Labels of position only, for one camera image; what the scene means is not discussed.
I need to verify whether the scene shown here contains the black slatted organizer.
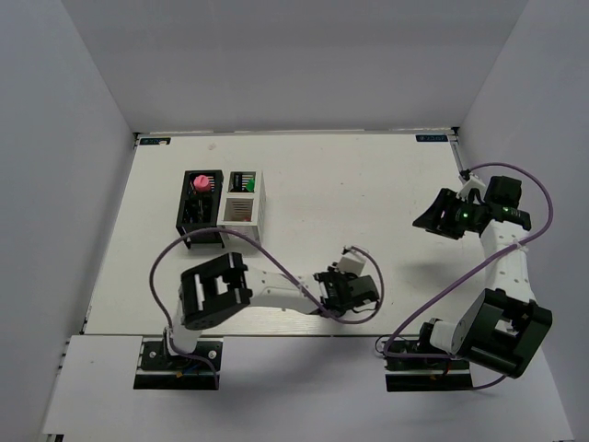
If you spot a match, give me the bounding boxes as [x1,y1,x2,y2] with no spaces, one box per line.
[176,169,224,236]

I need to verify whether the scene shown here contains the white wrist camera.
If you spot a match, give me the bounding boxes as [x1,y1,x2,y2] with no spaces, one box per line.
[457,169,486,201]
[336,247,366,276]

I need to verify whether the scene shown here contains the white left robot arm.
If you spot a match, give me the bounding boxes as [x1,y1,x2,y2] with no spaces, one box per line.
[162,250,382,367]

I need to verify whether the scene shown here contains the blue label sticker left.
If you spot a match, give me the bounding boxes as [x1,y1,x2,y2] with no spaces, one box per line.
[139,137,171,145]

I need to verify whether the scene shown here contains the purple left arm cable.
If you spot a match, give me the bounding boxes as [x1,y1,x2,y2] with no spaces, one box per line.
[149,227,386,390]

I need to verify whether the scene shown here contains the white slatted organizer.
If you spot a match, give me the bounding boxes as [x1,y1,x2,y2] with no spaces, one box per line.
[217,169,266,243]

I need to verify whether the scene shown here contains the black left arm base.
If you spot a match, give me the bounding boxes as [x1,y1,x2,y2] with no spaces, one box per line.
[133,338,224,391]

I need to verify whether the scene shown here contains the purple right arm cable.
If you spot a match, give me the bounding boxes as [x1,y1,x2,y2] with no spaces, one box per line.
[381,161,554,391]

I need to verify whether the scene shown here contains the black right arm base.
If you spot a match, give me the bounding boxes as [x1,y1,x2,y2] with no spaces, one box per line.
[375,335,474,392]

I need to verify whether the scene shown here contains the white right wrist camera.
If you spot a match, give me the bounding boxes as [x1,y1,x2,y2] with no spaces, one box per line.
[457,169,486,201]

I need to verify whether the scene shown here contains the blue label sticker right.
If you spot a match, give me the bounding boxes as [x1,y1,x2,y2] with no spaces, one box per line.
[415,134,448,143]

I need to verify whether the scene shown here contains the blue label sticker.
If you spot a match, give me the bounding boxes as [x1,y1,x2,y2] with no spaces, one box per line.
[415,134,448,143]
[139,137,171,145]

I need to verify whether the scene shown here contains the pink capped clear tube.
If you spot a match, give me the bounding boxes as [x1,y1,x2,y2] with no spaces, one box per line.
[191,174,213,193]

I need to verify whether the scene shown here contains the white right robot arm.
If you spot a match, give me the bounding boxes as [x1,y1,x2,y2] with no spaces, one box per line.
[413,176,553,378]

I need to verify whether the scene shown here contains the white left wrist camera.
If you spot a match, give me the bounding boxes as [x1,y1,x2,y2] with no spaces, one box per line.
[336,247,366,276]

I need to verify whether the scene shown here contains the black handled scissors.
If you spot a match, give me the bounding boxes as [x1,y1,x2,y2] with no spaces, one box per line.
[184,193,214,224]

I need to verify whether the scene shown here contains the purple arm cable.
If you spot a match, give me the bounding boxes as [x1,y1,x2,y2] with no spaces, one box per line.
[149,227,386,390]
[381,161,554,391]

